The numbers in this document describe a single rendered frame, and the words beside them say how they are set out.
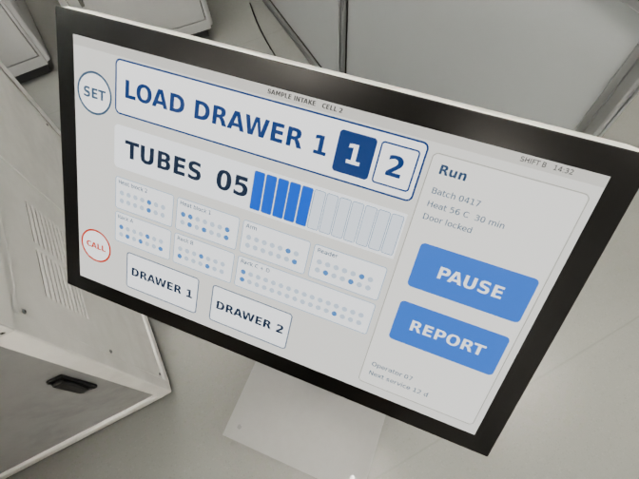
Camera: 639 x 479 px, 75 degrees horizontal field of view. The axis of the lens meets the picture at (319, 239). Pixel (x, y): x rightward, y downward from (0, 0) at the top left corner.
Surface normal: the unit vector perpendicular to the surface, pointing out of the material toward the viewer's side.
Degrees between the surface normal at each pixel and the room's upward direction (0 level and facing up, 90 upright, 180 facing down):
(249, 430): 3
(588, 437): 0
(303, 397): 3
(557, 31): 90
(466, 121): 50
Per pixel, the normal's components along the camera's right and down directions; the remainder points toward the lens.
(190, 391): -0.04, -0.46
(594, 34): -0.89, 0.43
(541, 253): -0.30, 0.34
